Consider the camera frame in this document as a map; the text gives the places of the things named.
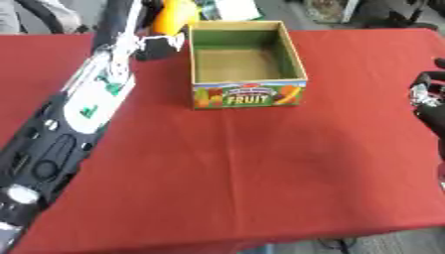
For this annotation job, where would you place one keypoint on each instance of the orange yellow toy fruit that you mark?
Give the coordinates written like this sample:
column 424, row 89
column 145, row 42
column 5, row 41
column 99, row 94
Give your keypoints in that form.
column 174, row 15

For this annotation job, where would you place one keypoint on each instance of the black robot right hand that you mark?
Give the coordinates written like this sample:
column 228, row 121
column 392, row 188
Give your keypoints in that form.
column 431, row 112

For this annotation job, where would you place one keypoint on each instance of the black chair base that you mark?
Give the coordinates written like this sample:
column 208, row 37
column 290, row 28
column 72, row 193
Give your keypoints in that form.
column 400, row 18

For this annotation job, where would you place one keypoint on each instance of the white and green bag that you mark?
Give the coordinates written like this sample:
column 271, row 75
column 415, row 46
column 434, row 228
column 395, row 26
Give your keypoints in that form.
column 236, row 8

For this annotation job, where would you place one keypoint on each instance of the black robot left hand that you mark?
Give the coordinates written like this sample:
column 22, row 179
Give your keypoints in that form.
column 116, row 20

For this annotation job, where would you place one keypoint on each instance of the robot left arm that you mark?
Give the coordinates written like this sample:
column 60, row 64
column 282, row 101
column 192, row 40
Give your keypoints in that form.
column 87, row 105

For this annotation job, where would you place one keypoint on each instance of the cardboard box with green inside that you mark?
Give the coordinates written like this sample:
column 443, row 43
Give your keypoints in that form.
column 243, row 66

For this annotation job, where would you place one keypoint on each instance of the black curved tube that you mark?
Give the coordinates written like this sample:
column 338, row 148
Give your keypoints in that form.
column 40, row 16

